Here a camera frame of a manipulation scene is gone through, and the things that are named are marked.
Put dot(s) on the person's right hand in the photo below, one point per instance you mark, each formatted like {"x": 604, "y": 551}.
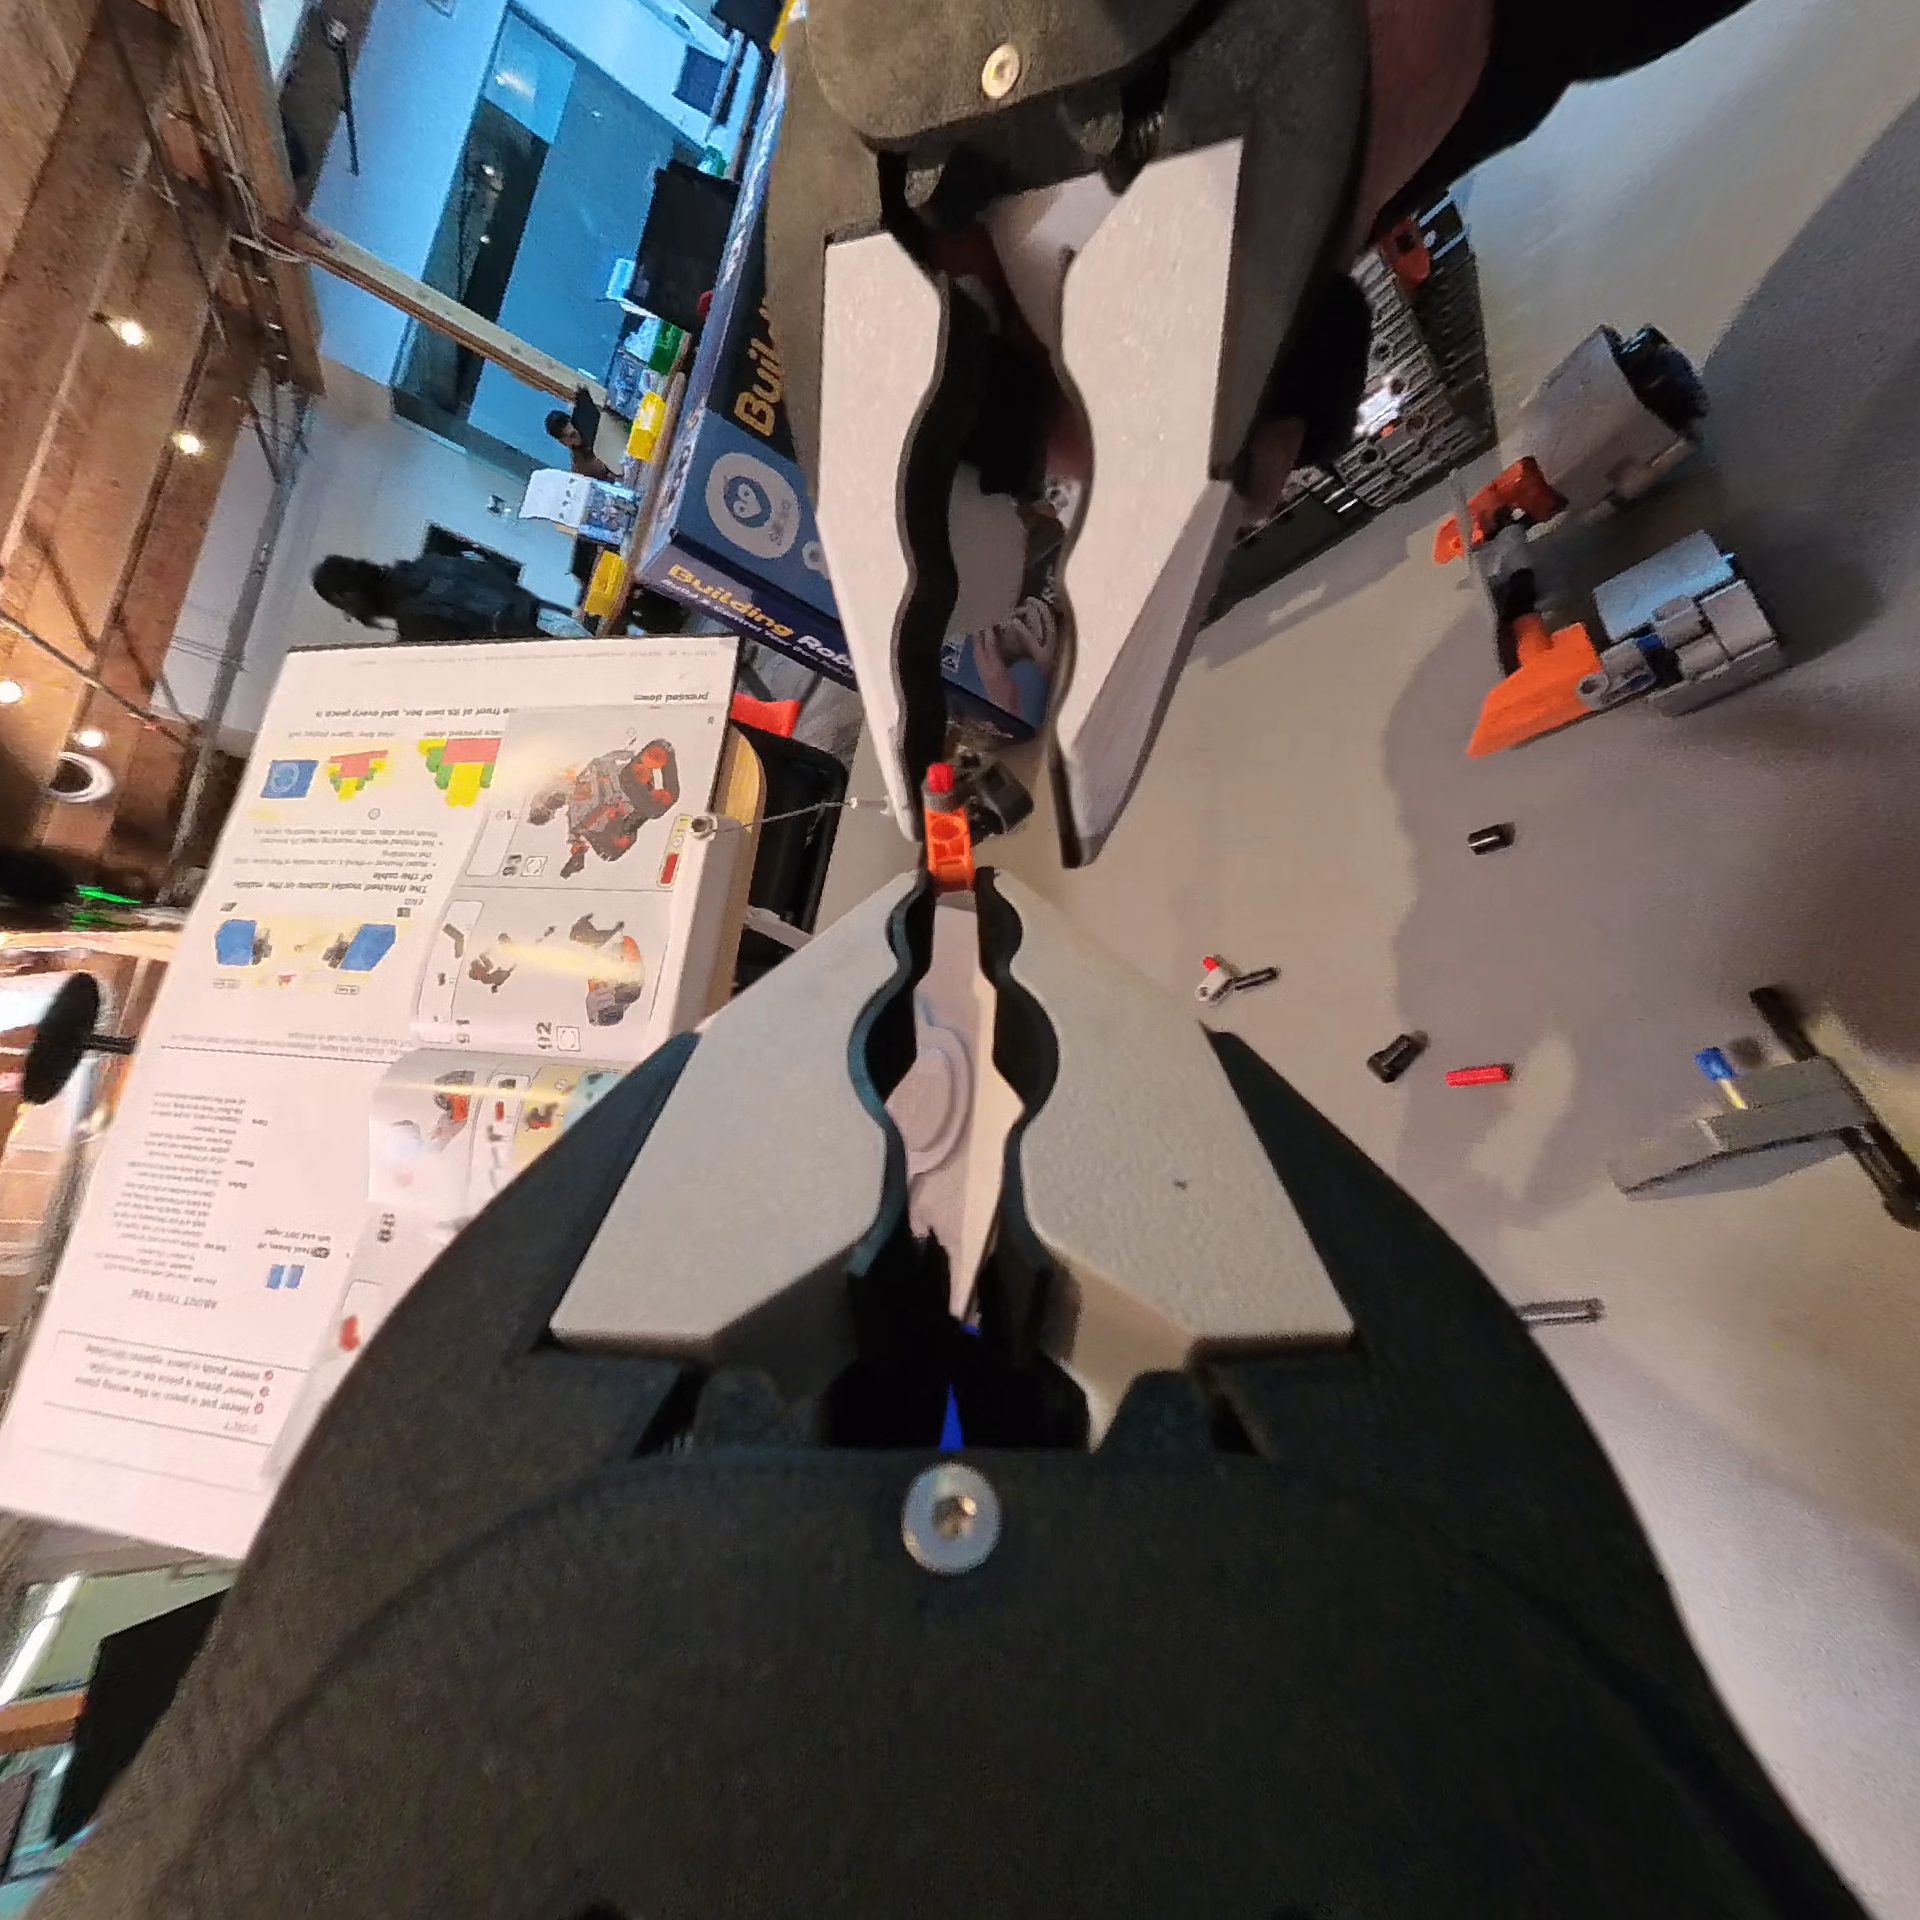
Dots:
{"x": 1418, "y": 108}

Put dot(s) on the grey beam black axle assembly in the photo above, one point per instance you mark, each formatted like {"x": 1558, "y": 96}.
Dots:
{"x": 1791, "y": 1116}

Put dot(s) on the dark grey connector piece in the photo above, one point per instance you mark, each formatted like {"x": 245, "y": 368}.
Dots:
{"x": 1001, "y": 804}

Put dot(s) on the orange connector piece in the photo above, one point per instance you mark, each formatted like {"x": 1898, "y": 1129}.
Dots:
{"x": 953, "y": 848}

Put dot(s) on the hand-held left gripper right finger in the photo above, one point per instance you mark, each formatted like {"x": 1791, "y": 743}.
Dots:
{"x": 1180, "y": 1184}

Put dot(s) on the small black bush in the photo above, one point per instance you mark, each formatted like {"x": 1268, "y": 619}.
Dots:
{"x": 1399, "y": 1052}
{"x": 1497, "y": 838}

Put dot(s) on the black ridged brick assembly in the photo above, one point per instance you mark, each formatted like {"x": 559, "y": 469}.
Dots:
{"x": 1418, "y": 393}

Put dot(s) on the white instruction sheet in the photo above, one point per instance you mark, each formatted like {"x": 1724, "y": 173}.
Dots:
{"x": 183, "y": 1277}

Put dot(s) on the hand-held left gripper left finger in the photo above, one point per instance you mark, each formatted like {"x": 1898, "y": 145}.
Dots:
{"x": 738, "y": 1184}

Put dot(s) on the person's right forearm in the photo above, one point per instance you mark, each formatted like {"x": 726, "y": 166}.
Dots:
{"x": 1572, "y": 59}

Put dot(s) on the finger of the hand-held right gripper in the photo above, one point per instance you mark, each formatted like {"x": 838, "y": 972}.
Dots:
{"x": 884, "y": 478}
{"x": 1163, "y": 452}

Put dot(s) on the blue printed cardboard box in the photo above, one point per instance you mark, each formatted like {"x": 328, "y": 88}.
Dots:
{"x": 750, "y": 498}

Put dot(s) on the small white connector assembly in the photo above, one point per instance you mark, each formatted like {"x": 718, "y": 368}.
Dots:
{"x": 1213, "y": 981}

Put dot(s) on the yellow bin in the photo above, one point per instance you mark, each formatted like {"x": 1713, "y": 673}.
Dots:
{"x": 647, "y": 422}
{"x": 613, "y": 587}

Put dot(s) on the grey and orange brick model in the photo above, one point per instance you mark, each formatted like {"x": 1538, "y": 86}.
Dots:
{"x": 1638, "y": 418}

